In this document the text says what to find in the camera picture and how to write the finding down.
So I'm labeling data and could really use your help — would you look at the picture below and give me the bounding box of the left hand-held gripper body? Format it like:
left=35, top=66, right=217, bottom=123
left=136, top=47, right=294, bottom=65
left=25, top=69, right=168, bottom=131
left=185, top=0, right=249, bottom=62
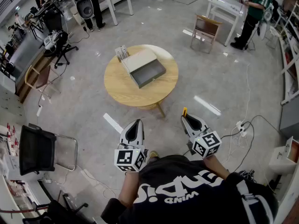
left=114, top=141, right=150, bottom=173

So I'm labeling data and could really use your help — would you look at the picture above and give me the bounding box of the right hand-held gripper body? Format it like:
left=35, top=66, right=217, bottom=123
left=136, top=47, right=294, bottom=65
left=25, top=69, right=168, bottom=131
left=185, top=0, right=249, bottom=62
left=188, top=127, right=222, bottom=159

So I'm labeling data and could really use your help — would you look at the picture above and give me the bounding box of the grey box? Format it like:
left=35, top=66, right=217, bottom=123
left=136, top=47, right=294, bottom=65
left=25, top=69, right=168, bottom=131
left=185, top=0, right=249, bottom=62
left=121, top=48, right=167, bottom=89

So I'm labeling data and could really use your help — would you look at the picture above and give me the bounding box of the person's right forearm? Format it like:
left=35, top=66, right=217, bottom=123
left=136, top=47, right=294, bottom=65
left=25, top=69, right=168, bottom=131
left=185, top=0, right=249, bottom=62
left=203, top=156, right=231, bottom=181

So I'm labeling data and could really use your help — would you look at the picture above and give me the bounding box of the person's left forearm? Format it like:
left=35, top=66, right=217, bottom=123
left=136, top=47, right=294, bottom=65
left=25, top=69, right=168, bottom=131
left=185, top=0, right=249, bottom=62
left=118, top=170, right=141, bottom=208

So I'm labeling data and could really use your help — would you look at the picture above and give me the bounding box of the white flat floor strip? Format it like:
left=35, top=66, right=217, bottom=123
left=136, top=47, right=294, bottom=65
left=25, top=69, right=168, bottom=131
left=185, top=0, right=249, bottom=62
left=103, top=112, right=124, bottom=134

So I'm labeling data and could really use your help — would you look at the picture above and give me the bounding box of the round wooden table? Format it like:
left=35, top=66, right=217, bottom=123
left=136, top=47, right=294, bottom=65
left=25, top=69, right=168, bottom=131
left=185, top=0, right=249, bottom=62
left=104, top=44, right=179, bottom=119

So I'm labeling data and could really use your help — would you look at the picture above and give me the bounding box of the person's black printed t-shirt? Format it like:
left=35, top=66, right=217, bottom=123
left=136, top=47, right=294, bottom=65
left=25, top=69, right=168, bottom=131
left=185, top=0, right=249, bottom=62
left=101, top=154, right=280, bottom=224

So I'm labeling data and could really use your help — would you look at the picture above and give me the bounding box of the white small cabinet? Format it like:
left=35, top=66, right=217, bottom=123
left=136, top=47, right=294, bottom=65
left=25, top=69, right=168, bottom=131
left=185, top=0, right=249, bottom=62
left=268, top=136, right=299, bottom=175

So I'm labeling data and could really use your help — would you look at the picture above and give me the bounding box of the white card stand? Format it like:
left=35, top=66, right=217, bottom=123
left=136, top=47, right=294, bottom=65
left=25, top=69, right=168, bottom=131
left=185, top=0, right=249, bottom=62
left=114, top=44, right=130, bottom=63

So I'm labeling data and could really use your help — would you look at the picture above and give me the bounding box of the black mesh office chair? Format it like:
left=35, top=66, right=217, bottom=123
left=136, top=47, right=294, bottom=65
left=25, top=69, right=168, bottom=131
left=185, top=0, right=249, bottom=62
left=22, top=190, right=90, bottom=224
left=19, top=124, right=79, bottom=176

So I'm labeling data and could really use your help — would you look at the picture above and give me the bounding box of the wooden chair with brown seat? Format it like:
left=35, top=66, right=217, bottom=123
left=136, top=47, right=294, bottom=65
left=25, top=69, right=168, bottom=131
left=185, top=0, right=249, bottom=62
left=24, top=65, right=63, bottom=100
left=190, top=14, right=223, bottom=54

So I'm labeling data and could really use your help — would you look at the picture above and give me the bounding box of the black swivel chair with clutter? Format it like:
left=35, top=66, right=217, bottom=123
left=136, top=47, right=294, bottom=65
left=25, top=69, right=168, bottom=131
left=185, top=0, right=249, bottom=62
left=43, top=30, right=79, bottom=69

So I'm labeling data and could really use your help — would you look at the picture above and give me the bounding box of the white round shell pack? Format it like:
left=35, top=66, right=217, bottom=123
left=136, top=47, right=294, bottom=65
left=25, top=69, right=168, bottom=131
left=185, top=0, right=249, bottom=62
left=76, top=0, right=95, bottom=20

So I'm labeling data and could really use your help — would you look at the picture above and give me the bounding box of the grey shoulder strap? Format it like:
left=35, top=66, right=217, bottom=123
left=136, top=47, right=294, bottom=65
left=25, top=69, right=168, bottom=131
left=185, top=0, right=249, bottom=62
left=235, top=178, right=275, bottom=224

